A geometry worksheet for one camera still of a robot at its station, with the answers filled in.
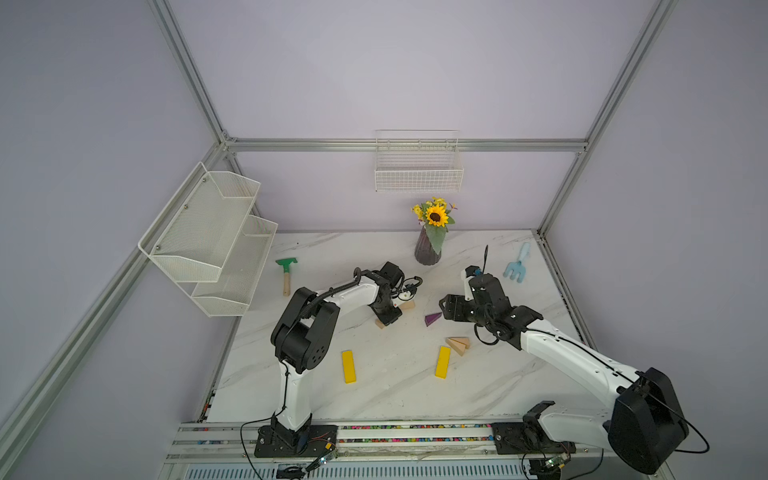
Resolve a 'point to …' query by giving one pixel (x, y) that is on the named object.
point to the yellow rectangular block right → (442, 362)
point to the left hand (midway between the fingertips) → (387, 318)
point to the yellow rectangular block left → (349, 369)
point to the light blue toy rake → (519, 266)
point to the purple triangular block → (431, 318)
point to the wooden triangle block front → (458, 347)
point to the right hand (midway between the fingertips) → (452, 306)
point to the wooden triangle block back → (462, 340)
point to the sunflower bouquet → (434, 216)
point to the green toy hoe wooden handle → (286, 262)
